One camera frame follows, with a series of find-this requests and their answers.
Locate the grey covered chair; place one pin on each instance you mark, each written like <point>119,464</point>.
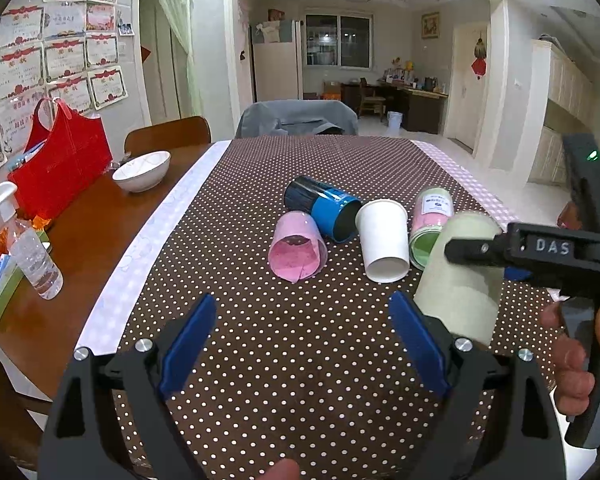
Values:
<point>295,115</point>

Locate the person's right hand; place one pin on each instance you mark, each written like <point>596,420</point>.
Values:
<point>572,365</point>

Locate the cardboard box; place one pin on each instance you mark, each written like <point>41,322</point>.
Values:
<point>331,90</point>

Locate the blue and black cup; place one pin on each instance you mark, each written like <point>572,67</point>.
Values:
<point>325,205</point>

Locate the window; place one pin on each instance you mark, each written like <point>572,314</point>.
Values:
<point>337,40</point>

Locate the pale green cup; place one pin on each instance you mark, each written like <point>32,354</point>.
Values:
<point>460,300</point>

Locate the clear plastic water bottle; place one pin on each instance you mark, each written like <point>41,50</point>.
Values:
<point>37,265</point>

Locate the framed picture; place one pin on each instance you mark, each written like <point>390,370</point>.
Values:
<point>430,25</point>

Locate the red bag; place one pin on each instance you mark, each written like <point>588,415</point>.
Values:
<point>65,160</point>

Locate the white bowl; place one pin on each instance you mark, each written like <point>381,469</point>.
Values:
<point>140,172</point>

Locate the person's left hand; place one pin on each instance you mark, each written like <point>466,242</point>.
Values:
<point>282,471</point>

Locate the white refrigerator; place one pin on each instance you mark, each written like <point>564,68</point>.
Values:
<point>276,67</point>

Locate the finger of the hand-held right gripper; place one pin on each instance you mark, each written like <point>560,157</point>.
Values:
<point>475,251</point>

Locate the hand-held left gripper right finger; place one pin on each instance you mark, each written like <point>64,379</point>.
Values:
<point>420,342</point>

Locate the brown polka dot tablecloth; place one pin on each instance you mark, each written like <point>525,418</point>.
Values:
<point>290,360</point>

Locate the small photo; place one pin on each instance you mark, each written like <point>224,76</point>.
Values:
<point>126,29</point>

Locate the blue and green tissue box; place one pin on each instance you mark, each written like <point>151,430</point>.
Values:
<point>0,287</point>

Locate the white bucket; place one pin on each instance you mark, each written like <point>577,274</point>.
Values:
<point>395,120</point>

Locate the red hanging ornament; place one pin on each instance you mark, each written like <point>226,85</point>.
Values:
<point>479,57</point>

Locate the dark wooden desk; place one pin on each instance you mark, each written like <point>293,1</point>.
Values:
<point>420,107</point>

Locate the cream wall cabinet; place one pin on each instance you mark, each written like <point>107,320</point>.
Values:
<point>562,110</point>

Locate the wall of award certificates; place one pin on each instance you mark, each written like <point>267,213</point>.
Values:
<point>40,60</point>

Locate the green and pink cup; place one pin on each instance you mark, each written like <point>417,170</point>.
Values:
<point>430,220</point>

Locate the white paper cup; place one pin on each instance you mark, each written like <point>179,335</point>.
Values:
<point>382,240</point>

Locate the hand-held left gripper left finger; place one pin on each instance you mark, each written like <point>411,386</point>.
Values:
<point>192,340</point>

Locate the green sheer curtain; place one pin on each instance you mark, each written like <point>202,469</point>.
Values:
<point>175,25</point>

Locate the wooden dining chair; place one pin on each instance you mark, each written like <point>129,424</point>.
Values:
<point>369,100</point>

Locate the white door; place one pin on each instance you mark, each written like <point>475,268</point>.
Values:
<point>467,100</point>

